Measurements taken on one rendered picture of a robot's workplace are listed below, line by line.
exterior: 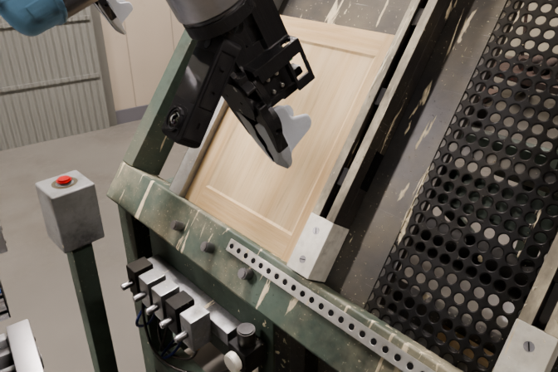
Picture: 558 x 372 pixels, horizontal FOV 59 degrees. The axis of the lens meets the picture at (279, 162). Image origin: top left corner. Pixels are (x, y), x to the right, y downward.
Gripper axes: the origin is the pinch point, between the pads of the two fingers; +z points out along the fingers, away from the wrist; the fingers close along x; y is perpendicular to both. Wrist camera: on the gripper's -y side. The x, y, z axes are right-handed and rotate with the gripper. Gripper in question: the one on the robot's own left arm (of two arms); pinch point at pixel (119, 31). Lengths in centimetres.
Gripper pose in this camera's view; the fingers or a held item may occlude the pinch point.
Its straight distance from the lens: 118.2
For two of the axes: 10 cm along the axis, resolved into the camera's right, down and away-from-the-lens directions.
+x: -5.4, -3.8, 7.5
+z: 3.9, 6.8, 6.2
